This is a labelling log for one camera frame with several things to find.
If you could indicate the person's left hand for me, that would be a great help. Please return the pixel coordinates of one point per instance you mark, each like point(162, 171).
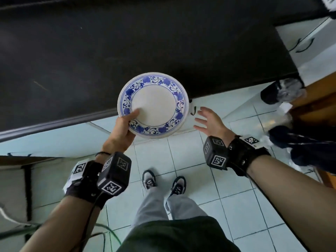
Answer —
point(119, 137)

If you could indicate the person's right hand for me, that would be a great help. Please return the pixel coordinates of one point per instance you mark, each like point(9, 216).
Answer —
point(216, 125)

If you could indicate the person's left thumb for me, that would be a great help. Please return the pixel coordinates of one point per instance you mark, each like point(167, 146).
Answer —
point(132, 115)

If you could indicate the person's right thumb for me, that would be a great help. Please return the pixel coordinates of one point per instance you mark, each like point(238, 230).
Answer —
point(199, 127)

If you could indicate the white plate with blue floral rim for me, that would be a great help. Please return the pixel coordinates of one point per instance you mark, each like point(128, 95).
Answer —
point(153, 106)

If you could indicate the person's right forearm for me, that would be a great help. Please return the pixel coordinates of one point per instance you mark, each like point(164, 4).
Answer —
point(294, 202)

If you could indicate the person's left forearm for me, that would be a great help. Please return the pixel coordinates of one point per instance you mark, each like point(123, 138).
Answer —
point(56, 228)

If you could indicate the person's right sneaker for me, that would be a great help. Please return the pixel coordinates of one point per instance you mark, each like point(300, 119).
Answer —
point(179, 185)

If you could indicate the person's sneaker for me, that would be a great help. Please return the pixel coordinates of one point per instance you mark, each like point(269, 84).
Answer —
point(149, 179)
point(179, 185)

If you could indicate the person's left sneaker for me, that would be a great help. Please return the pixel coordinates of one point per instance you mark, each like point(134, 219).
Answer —
point(149, 179)

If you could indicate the grey trouser right leg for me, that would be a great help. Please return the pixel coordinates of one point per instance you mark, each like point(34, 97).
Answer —
point(183, 207)

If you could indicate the grey trouser leg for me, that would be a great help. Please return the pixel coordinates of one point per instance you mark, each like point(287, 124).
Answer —
point(183, 207)
point(150, 208)

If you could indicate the black plastic bag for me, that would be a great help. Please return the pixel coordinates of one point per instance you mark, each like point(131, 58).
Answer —
point(282, 90)

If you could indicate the grey trouser left leg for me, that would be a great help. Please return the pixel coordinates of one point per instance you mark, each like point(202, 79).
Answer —
point(150, 208)

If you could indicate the dark green shirt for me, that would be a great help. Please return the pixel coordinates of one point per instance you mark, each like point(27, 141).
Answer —
point(178, 236)

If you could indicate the brown wooden cabinet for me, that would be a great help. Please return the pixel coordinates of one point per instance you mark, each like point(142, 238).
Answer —
point(319, 102)

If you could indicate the white cabinet door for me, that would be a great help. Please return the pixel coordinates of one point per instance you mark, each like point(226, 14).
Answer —
point(312, 44)

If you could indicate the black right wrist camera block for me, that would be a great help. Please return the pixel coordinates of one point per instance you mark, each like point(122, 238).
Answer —
point(214, 153)

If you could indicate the black wrist camera block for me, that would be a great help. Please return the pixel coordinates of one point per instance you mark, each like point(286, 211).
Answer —
point(115, 173)
point(214, 153)

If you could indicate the black left wrist camera block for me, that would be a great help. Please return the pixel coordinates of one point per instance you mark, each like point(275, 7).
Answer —
point(115, 173)

